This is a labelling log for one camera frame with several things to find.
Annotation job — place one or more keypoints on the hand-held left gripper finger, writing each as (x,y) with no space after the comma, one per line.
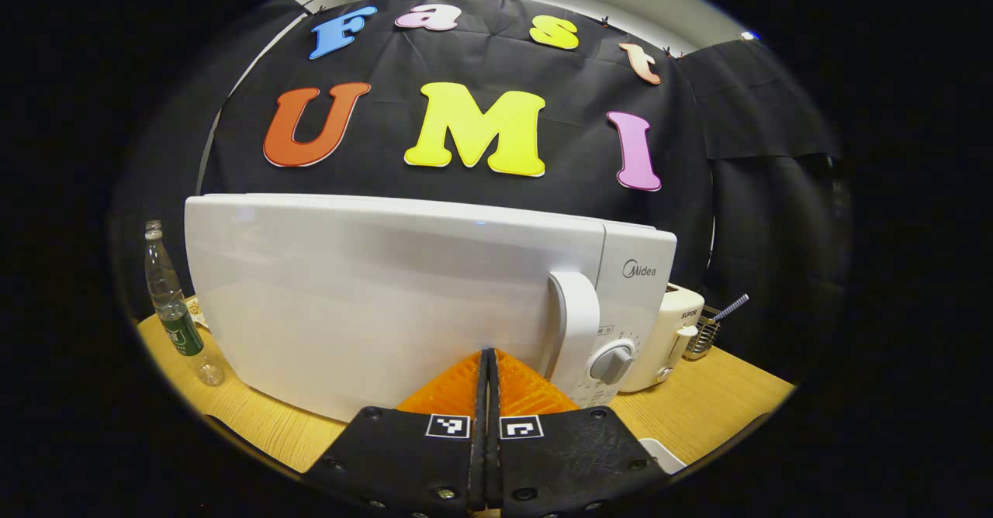
(478,464)
(494,464)

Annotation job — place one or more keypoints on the white microwave oven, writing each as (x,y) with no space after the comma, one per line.
(372,301)

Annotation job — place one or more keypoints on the white plastic tray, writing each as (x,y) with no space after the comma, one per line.
(666,456)

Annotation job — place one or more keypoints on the cream toaster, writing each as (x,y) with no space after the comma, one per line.
(667,332)

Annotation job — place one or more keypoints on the striped drinking straw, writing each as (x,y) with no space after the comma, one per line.
(733,306)

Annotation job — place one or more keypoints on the small white snack dish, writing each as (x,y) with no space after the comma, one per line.
(195,312)

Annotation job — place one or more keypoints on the clear plastic water bottle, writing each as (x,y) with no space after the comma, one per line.
(180,332)

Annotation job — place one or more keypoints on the black backdrop cloth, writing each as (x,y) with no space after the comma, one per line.
(760,192)

